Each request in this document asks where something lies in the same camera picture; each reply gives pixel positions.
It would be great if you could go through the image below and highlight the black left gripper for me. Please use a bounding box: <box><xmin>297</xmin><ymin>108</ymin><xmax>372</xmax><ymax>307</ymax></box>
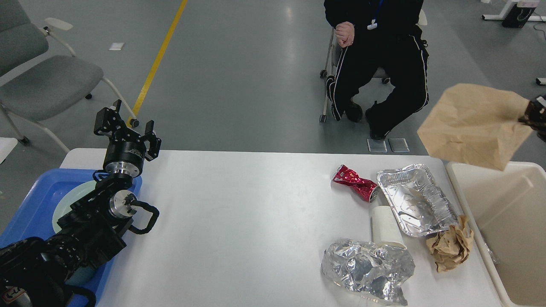
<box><xmin>93</xmin><ymin>100</ymin><xmax>162</xmax><ymax>177</ymax></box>

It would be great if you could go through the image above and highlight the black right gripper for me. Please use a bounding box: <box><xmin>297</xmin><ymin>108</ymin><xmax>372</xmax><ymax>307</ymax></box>
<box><xmin>518</xmin><ymin>95</ymin><xmax>546</xmax><ymax>142</ymax></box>

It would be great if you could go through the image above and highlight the brown paper bag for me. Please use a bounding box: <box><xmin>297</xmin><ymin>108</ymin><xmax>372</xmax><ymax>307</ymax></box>
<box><xmin>417</xmin><ymin>84</ymin><xmax>532</xmax><ymax>171</ymax></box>

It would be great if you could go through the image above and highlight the green plate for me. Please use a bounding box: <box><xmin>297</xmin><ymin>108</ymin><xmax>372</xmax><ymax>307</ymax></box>
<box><xmin>52</xmin><ymin>180</ymin><xmax>96</xmax><ymax>233</ymax></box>

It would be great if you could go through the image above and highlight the aluminium foil tray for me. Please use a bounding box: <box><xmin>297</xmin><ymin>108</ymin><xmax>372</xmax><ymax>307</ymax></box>
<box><xmin>376</xmin><ymin>164</ymin><xmax>458</xmax><ymax>237</ymax></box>

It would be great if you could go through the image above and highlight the teal mug yellow inside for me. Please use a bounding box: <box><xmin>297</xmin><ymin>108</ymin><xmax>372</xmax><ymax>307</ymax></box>
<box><xmin>64</xmin><ymin>265</ymin><xmax>102</xmax><ymax>287</ymax></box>

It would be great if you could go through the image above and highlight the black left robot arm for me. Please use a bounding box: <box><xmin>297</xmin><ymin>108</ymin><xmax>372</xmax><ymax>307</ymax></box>
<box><xmin>0</xmin><ymin>100</ymin><xmax>162</xmax><ymax>307</ymax></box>

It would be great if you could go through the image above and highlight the white paper scrap on floor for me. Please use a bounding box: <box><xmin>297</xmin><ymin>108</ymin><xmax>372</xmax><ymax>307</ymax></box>
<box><xmin>108</xmin><ymin>42</ymin><xmax>125</xmax><ymax>51</ymax></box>

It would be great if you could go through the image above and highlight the beige plastic bin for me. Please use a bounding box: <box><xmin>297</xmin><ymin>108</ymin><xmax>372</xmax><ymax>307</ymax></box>
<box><xmin>445</xmin><ymin>162</ymin><xmax>546</xmax><ymax>307</ymax></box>

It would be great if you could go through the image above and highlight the black box on floor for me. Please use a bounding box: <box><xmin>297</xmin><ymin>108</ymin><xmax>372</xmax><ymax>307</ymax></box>
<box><xmin>501</xmin><ymin>2</ymin><xmax>537</xmax><ymax>29</ymax></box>

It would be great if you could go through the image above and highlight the grey office chair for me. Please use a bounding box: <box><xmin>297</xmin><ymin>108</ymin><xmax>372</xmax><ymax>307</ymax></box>
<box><xmin>0</xmin><ymin>0</ymin><xmax>123</xmax><ymax>152</ymax></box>

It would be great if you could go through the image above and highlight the blue plastic tray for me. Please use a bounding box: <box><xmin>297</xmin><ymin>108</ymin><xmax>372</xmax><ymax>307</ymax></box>
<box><xmin>0</xmin><ymin>168</ymin><xmax>142</xmax><ymax>307</ymax></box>

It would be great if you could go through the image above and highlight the clear floor plate right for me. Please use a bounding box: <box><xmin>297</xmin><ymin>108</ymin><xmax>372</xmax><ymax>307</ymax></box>
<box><xmin>388</xmin><ymin>138</ymin><xmax>410</xmax><ymax>152</ymax></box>

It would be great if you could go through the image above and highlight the clear floor plate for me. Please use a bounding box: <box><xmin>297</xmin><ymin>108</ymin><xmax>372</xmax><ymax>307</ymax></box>
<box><xmin>367</xmin><ymin>139</ymin><xmax>388</xmax><ymax>153</ymax></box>
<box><xmin>388</xmin><ymin>138</ymin><xmax>410</xmax><ymax>152</ymax></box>

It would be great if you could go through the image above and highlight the crumpled brown paper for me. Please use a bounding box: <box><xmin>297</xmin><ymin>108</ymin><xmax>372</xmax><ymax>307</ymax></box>
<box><xmin>426</xmin><ymin>214</ymin><xmax>474</xmax><ymax>273</ymax></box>

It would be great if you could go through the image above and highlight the clear floor plate left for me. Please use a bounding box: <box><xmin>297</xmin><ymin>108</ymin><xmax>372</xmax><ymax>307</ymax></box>
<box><xmin>367</xmin><ymin>139</ymin><xmax>388</xmax><ymax>153</ymax></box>

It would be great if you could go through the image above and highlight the seated person in black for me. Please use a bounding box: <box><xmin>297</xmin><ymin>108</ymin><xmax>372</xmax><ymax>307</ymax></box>
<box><xmin>324</xmin><ymin>0</ymin><xmax>429</xmax><ymax>140</ymax></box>

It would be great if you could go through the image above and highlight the red snack wrapper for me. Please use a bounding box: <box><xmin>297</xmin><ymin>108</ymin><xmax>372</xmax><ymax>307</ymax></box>
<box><xmin>332</xmin><ymin>165</ymin><xmax>380</xmax><ymax>203</ymax></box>

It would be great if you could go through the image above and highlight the white chair under person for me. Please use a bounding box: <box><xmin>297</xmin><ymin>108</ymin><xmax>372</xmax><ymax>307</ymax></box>
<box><xmin>319</xmin><ymin>9</ymin><xmax>428</xmax><ymax>123</ymax></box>

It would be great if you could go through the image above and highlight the crumpled aluminium foil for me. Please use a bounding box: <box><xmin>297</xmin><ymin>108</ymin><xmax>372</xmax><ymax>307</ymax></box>
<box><xmin>320</xmin><ymin>238</ymin><xmax>415</xmax><ymax>306</ymax></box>

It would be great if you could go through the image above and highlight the blue lanyard badge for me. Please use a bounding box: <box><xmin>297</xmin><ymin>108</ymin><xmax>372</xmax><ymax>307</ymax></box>
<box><xmin>367</xmin><ymin>0</ymin><xmax>384</xmax><ymax>30</ymax></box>

